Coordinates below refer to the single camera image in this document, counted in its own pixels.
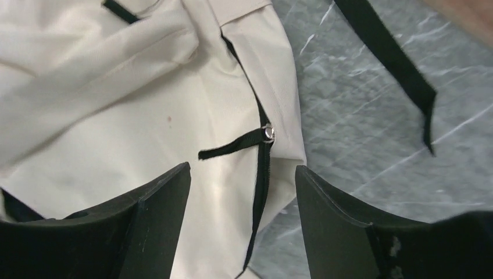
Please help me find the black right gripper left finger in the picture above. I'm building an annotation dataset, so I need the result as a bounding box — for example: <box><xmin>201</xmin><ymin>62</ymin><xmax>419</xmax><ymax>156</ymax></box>
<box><xmin>1</xmin><ymin>163</ymin><xmax>191</xmax><ymax>279</ymax></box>

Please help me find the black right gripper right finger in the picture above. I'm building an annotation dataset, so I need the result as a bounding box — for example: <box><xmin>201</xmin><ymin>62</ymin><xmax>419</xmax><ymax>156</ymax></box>
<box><xmin>295</xmin><ymin>166</ymin><xmax>492</xmax><ymax>279</ymax></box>

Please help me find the beige canvas backpack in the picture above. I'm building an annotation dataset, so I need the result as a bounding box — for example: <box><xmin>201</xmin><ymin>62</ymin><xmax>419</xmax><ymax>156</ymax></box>
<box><xmin>0</xmin><ymin>0</ymin><xmax>438</xmax><ymax>279</ymax></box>

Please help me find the wooden base board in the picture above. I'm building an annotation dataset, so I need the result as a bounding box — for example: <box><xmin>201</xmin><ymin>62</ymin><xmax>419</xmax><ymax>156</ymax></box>
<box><xmin>423</xmin><ymin>0</ymin><xmax>492</xmax><ymax>48</ymax></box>

